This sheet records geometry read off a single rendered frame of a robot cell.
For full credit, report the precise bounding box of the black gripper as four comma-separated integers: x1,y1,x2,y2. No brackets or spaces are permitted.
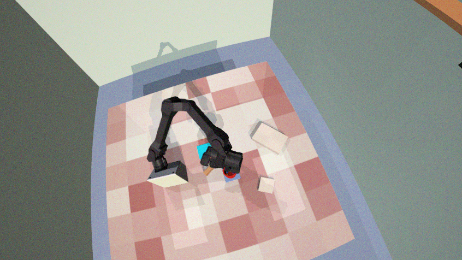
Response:
200,153,240,174

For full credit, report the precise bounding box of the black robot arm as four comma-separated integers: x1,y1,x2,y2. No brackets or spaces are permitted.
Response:
147,96,243,173

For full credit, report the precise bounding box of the orange flat bar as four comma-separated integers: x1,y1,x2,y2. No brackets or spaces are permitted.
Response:
203,166,213,176

